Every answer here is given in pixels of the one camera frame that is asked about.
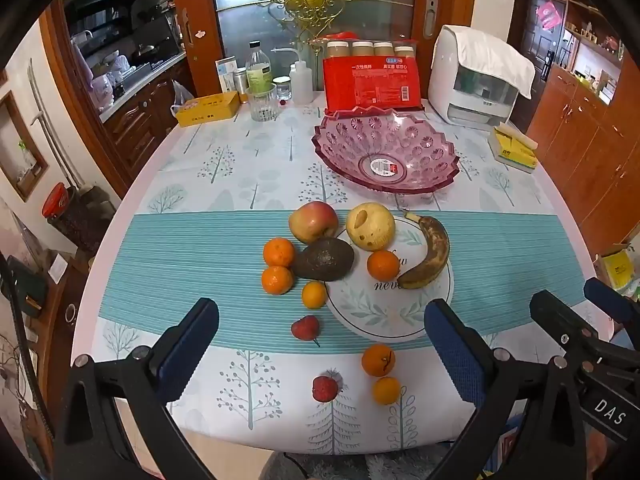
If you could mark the yellow pear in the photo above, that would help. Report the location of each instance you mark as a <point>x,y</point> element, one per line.
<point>372,227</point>

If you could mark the white lidded jar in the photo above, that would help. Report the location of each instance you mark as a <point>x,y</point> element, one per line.
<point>404,51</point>
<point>383,49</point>
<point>362,49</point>
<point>338,50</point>

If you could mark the small glass jar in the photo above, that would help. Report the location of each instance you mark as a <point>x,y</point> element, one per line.
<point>282,89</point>

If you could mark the mandarin orange with dark stem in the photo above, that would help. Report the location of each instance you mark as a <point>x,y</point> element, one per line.
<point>378,360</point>

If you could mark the red paper door decoration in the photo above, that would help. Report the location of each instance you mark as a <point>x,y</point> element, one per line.
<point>547,15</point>

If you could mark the wooden wall frame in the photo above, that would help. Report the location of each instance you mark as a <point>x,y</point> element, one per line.
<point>10,125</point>

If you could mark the white squeeze bottle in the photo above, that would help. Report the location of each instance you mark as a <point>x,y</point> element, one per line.
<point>301,82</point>

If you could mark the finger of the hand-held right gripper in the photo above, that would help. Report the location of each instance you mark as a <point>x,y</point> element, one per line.
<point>607,295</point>
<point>557,312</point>

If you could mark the clear glass cup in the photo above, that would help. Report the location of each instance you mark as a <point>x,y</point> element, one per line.
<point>261,105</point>

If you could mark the white and blue box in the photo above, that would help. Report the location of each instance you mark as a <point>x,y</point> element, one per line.
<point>226,75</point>

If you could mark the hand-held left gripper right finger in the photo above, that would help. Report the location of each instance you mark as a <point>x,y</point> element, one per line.
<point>452,355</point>

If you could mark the dark green avocado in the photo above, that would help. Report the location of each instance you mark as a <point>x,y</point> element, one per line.
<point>322,260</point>

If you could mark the pink glass fruit bowl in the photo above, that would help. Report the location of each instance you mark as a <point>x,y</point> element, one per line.
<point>350,145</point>

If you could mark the clear plastic bottle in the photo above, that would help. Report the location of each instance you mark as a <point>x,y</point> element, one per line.
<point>258,72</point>

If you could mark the red lychee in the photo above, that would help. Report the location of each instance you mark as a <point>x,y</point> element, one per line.
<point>305,328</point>
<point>325,388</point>

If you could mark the metal wall rail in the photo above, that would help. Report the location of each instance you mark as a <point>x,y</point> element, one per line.
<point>37,95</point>

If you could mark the red yellow apple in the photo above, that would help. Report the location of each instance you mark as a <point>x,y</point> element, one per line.
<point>312,222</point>

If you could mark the white countertop appliance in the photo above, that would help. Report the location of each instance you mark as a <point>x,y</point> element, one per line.
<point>445,75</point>

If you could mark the metal tin can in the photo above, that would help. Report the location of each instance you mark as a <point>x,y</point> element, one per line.
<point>240,85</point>

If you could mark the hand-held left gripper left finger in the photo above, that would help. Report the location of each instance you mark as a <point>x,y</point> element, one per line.
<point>187,350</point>

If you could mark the yellow tissue box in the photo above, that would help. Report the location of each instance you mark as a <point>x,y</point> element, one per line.
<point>207,109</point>

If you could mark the wooden cabinet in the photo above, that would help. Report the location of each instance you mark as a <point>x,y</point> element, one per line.
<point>585,135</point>

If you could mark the spotted ripe banana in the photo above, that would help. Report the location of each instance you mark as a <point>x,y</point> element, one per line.
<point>435,245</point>

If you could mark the cardboard box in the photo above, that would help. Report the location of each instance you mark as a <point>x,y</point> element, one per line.
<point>615,265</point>

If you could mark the clear plastic bag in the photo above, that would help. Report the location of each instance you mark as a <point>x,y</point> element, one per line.
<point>181,94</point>

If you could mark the red lidded basket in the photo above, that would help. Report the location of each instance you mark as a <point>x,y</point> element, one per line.
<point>55,200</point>

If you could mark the white towel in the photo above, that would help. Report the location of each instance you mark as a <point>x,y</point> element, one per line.
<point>495,52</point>

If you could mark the yellow sponge pack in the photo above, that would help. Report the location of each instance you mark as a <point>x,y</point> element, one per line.
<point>512,152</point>

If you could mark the red paper cup packet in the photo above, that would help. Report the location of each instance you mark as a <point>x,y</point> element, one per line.
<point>370,82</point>

